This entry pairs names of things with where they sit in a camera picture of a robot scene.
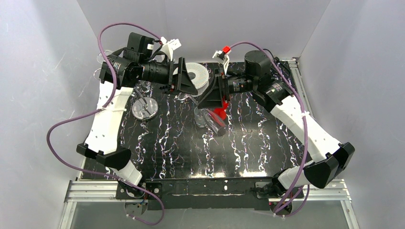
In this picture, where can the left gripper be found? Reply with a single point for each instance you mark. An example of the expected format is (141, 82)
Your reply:
(174, 76)

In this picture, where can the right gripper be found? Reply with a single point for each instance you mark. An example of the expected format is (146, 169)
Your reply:
(222, 87)

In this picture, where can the red wine glass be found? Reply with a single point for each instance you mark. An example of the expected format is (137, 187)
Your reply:
(221, 112)

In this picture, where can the clear wine glass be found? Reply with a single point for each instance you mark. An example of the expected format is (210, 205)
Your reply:
(200, 117)

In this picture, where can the clear champagne flute glass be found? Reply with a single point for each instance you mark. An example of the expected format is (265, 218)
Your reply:
(214, 122)

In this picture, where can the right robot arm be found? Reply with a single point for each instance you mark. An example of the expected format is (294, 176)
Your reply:
(329, 157)

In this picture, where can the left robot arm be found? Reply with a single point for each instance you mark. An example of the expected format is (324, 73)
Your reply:
(118, 76)

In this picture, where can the chrome wine glass rack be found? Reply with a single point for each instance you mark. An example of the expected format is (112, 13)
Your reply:
(144, 106)

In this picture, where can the white filament spool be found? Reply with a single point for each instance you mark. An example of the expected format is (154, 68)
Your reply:
(199, 76)

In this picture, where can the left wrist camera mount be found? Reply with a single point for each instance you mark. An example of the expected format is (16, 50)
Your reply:
(169, 46)

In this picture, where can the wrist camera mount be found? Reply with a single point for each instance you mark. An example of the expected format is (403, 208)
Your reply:
(222, 56)
(169, 46)

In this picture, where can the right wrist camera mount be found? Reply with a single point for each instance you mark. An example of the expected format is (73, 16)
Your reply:
(222, 56)

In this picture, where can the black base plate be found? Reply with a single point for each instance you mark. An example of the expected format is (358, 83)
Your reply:
(258, 193)

